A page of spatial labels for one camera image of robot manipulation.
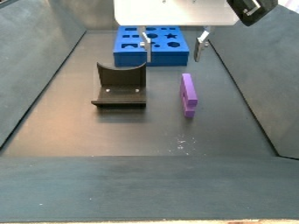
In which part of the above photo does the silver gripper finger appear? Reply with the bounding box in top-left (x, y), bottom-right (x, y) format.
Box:
top-left (193, 26), bottom-right (211, 61)
top-left (137, 26), bottom-right (152, 62)

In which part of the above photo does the blue shape sorting board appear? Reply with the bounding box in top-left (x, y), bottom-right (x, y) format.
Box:
top-left (112, 25), bottom-right (191, 67)

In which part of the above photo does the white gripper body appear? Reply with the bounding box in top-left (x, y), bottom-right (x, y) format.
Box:
top-left (113, 0), bottom-right (239, 26)

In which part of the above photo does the purple double-square block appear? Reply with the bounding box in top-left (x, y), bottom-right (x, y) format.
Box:
top-left (180, 73), bottom-right (197, 118)

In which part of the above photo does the black curved stand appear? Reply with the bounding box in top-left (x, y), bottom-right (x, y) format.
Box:
top-left (90, 64), bottom-right (147, 108)

